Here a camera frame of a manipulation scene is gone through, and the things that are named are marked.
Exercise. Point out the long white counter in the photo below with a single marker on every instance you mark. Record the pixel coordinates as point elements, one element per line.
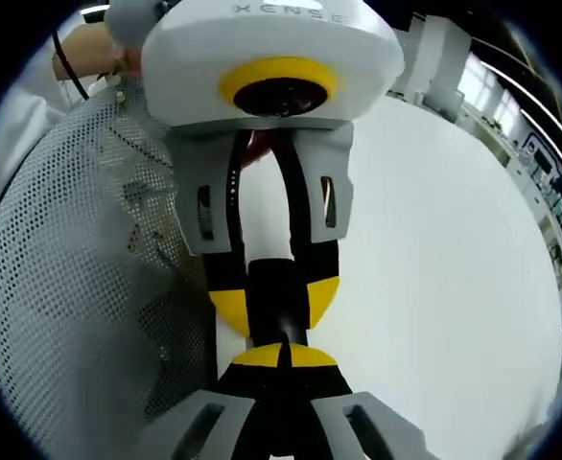
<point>525,191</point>

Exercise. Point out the black remote control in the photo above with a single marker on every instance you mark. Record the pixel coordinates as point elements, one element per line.
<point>276,297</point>

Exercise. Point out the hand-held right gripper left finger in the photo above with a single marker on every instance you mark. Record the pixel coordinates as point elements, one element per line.
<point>214,421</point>

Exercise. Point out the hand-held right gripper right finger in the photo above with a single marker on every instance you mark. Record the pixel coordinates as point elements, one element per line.
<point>348,421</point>

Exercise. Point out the person's left hand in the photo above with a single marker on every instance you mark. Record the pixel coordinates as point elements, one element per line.
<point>130,60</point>

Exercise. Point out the blue wall display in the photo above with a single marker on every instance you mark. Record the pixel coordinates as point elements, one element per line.
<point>556,182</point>

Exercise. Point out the white square pillar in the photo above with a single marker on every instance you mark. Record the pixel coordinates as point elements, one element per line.
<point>437,57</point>

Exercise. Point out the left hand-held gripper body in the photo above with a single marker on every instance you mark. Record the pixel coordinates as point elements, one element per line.
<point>190,62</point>

